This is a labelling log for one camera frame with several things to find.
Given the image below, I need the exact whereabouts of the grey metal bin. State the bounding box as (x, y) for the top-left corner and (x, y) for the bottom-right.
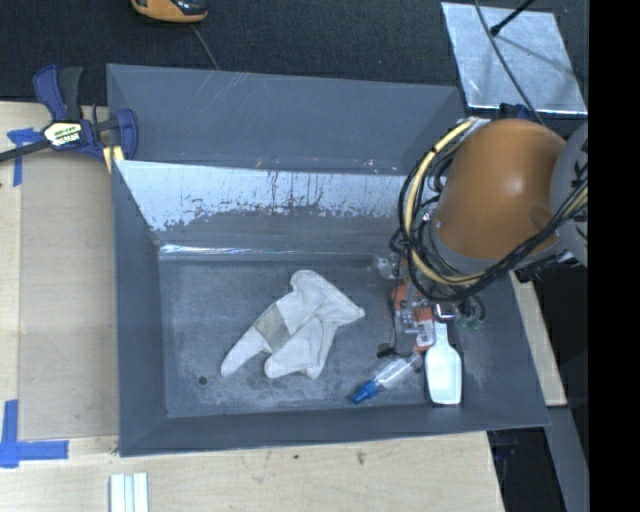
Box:
(104, 62), (554, 458)

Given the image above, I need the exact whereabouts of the white spray bottle orange head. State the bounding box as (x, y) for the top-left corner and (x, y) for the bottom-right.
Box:
(392, 284), (464, 406)

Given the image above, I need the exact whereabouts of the white cloth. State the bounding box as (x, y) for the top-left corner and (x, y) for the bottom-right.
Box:
(220, 269), (367, 381)

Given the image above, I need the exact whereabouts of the clear plastic bottle blue cap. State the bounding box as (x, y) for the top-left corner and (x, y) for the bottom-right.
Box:
(348, 351), (424, 406)

